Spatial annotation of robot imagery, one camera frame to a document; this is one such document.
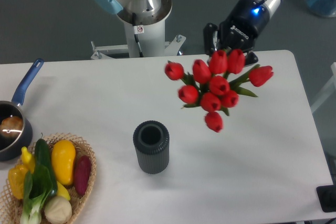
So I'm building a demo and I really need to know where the yellow squash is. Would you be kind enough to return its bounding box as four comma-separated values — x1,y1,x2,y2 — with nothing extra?
51,140,76,186

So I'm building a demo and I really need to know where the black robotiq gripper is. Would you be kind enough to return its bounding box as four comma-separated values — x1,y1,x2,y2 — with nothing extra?
203,0,270,67

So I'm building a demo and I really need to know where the brown bread roll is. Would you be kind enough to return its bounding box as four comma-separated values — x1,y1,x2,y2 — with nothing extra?
1,116,23,138

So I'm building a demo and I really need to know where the beige round onion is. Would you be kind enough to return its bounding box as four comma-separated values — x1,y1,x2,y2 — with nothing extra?
44,196,72,224

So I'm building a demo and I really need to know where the blue handled saucepan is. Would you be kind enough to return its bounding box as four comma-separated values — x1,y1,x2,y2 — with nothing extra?
1,58,44,162

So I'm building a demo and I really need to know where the white frame at right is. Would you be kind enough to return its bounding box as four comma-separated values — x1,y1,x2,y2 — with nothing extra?
310,62,335,114

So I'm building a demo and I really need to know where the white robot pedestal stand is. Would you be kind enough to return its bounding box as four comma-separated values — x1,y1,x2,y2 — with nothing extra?
90,0,220,60

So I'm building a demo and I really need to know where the purple sweet potato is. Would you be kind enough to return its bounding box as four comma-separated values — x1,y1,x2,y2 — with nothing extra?
73,155,91,196

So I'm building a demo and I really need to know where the yellow bell pepper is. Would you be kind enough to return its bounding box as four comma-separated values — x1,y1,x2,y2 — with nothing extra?
8,164,28,199

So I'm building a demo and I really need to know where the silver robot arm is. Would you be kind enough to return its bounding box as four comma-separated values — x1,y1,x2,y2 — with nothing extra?
92,0,283,66

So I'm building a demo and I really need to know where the red tulip bouquet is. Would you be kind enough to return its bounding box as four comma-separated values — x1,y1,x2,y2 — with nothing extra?
164,49,274,133

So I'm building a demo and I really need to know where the green bok choy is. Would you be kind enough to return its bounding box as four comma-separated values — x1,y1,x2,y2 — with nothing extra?
20,164,52,223

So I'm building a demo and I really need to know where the black device at table edge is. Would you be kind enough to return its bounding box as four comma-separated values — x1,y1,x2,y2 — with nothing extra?
316,185,336,212

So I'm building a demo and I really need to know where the yellow banana piece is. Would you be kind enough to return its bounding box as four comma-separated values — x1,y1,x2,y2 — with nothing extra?
56,181,71,201

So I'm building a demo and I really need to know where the green cucumber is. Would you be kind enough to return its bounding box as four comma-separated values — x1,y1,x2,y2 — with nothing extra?
34,138,58,197

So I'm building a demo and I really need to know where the woven wicker basket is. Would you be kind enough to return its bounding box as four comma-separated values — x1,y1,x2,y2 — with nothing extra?
1,133,97,223

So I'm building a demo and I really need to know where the dark grey ribbed vase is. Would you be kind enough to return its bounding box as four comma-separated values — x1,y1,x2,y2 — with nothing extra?
133,120,170,174

